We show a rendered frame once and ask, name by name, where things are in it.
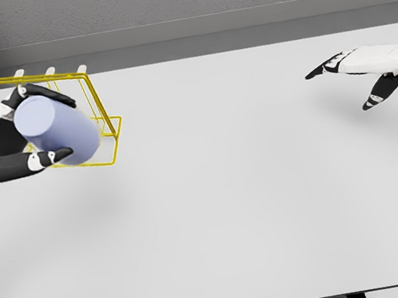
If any yellow wire cup holder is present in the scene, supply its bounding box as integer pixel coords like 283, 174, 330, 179
0, 54, 130, 185

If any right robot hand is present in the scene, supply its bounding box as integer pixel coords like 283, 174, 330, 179
301, 40, 398, 120

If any lavender cup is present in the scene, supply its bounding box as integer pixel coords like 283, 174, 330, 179
10, 87, 105, 175

